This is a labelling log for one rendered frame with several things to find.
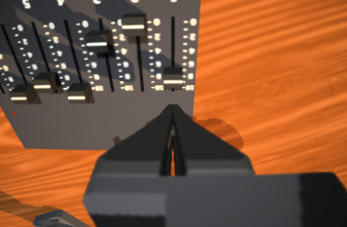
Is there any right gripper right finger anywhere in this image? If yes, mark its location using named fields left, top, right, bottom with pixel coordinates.
left=173, top=104, right=256, bottom=176

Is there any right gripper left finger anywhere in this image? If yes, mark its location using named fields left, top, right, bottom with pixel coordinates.
left=90, top=105, right=173, bottom=178

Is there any dark grey fader panel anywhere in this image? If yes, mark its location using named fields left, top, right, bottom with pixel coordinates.
left=0, top=0, right=200, bottom=150

